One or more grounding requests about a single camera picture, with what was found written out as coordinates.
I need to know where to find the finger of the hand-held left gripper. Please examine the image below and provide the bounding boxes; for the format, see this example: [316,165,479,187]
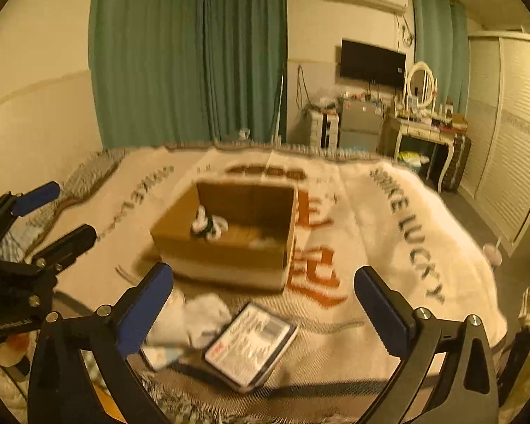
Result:
[29,224,98,273]
[0,181,61,236]

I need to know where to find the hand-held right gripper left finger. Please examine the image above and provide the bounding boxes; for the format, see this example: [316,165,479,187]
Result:
[26,261,175,424]

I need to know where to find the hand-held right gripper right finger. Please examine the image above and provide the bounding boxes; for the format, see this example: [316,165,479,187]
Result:
[354,266,499,424]

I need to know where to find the white sock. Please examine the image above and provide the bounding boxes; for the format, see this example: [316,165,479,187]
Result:
[147,292,233,351]

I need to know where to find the brown cardboard box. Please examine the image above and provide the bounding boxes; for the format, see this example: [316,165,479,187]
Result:
[150,180,299,293]

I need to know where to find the white socks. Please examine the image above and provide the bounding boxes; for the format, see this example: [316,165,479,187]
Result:
[191,205,230,242]

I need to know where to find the person's left hand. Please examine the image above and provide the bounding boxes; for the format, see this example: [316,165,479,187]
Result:
[0,333,31,367]

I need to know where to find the light blue cloth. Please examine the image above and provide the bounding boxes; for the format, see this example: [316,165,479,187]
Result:
[142,345,184,371]

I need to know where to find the grey striped blanket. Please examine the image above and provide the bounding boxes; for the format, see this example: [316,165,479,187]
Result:
[0,149,126,259]

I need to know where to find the white printed blanket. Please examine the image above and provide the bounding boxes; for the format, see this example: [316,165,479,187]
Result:
[26,142,509,411]

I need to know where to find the printed flat packet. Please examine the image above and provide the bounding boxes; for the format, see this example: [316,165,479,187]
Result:
[202,301,299,394]

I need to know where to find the clear plastic cup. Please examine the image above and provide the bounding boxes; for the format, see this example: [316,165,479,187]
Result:
[483,237,505,269]

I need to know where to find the yellow bag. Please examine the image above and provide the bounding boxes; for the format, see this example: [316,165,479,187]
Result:
[394,149,430,167]

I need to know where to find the brown suitcase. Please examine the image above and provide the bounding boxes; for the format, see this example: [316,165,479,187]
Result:
[440,134,472,194]

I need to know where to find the wide green curtain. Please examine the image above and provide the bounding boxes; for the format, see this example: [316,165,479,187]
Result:
[89,0,211,149]

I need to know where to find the white dressing table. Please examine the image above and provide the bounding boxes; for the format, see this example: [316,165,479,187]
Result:
[379,111,466,192]

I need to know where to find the small grey fridge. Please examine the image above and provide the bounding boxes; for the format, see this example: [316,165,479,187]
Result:
[337,97,388,153]

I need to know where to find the white drawer unit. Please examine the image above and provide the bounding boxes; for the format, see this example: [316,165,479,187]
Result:
[306,105,340,149]

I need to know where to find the white slatted wardrobe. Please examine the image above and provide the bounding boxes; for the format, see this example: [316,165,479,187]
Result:
[460,30,530,258]

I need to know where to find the white oval vanity mirror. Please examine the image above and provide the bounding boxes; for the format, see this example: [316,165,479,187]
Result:
[403,62,439,112]

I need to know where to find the narrow green curtain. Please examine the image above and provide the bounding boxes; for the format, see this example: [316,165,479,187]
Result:
[410,0,471,118]

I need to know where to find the black wall television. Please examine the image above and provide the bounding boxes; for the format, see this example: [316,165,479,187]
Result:
[340,39,407,88]

